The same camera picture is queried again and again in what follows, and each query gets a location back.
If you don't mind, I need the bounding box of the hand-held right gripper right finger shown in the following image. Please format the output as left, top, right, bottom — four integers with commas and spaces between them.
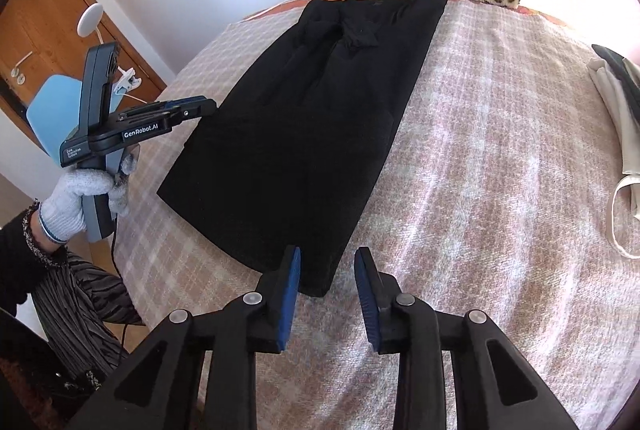
353, 247, 581, 430

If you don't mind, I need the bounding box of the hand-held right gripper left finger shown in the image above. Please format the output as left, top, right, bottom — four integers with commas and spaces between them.
65, 245, 302, 430

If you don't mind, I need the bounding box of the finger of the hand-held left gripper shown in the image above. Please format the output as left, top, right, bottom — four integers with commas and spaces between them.
117, 95, 218, 129

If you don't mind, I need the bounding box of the black t-shirt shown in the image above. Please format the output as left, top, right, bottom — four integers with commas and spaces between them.
156, 0, 450, 298

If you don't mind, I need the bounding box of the person's left forearm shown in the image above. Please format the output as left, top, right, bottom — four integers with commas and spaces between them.
0, 199, 70, 306

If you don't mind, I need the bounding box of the person's left hand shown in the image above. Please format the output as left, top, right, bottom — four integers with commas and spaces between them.
39, 152, 138, 243

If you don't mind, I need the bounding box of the blue chair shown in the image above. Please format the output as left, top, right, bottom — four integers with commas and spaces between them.
26, 75, 123, 146

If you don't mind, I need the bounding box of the white clip lamp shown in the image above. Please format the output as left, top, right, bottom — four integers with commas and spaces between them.
77, 3, 138, 97

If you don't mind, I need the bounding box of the wooden door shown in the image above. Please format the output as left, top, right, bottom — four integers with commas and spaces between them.
0, 0, 168, 146

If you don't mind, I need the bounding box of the pink plaid blanket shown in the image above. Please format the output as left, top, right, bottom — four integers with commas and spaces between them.
117, 0, 640, 430

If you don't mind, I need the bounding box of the grey striped pleated skirt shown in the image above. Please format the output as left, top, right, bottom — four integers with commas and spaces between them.
32, 250, 146, 391

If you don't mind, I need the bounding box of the cream tote bag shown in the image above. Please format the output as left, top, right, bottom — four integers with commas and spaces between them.
586, 57, 640, 257

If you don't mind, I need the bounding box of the black cable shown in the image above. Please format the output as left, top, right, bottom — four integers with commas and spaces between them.
110, 217, 147, 327

